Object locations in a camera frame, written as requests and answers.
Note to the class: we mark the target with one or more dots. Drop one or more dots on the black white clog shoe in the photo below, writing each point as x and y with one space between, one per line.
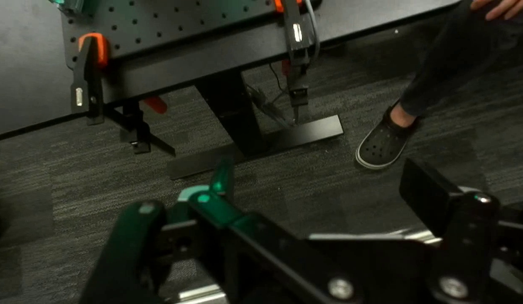
384 145

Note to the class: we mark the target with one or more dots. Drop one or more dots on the person leg black trousers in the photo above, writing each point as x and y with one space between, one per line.
463 57

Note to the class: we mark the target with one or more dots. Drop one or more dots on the orange black bar clamp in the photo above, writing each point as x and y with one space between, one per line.
296 45
87 74

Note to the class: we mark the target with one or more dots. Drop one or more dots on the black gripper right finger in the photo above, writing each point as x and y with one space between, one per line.
457 226

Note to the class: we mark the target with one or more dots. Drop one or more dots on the black perforated table top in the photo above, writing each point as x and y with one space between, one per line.
187 35

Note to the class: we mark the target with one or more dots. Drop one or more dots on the bystander bare hand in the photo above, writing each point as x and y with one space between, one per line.
502 8

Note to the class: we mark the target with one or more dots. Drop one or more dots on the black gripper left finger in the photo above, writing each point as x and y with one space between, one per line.
123 254

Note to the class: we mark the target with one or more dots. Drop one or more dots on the black table leg base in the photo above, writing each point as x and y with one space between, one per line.
244 124

